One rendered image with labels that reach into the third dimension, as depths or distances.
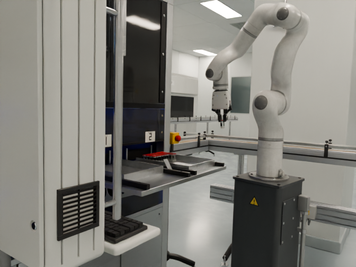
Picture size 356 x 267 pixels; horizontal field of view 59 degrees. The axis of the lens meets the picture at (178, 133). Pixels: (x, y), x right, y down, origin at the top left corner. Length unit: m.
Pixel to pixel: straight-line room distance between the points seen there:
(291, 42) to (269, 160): 0.56
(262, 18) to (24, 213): 1.31
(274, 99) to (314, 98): 1.47
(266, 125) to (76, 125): 1.00
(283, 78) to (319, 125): 1.42
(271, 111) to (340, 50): 1.56
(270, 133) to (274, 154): 0.10
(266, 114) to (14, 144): 1.06
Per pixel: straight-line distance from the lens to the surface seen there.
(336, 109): 2.90
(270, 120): 1.51
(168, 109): 1.92
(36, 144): 0.73
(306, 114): 2.95
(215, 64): 1.64
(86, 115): 0.76
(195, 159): 1.78
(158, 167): 1.46
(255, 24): 1.65
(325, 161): 2.32
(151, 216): 1.92
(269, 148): 1.54
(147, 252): 1.98
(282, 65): 1.54
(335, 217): 2.41
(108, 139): 1.57
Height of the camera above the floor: 1.19
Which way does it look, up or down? 5 degrees down
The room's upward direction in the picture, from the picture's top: 2 degrees clockwise
